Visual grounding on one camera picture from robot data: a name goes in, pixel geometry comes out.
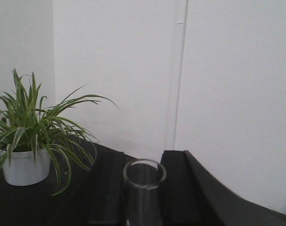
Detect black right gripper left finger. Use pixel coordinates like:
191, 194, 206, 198
87, 152, 124, 226

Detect green spider plant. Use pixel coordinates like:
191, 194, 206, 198
0, 68, 121, 196

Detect tall glass test tube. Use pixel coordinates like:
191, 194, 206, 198
123, 158, 167, 226

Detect white plant pot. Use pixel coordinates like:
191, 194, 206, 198
2, 148, 50, 186

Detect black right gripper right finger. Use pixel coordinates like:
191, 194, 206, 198
161, 151, 218, 226

